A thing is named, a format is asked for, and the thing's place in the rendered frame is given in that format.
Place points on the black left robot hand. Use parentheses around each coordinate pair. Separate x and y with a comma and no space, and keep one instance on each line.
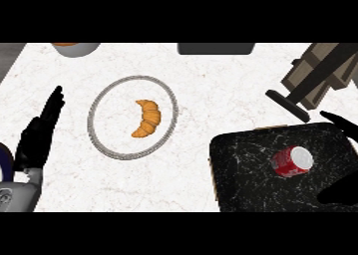
(38,134)

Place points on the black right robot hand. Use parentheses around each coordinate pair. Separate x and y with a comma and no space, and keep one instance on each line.
(352,191)

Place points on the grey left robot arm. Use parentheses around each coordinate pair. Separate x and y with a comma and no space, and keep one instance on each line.
(16,194)

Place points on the red can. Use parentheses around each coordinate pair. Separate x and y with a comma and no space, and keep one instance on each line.
(292,161)

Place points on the black marble tray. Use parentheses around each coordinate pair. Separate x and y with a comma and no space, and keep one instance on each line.
(281,179)

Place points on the white plate with grey rim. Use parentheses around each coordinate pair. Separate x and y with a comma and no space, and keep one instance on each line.
(108,132)

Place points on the golden croissant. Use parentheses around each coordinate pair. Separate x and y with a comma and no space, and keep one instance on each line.
(148,118)

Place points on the grey bowl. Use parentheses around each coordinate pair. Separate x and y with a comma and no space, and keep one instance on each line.
(75,49)

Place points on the dark grey appliance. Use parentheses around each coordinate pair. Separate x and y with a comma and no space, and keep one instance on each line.
(216,48)

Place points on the tiered basket with dark frame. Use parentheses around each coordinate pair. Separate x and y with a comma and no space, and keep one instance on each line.
(319,78)

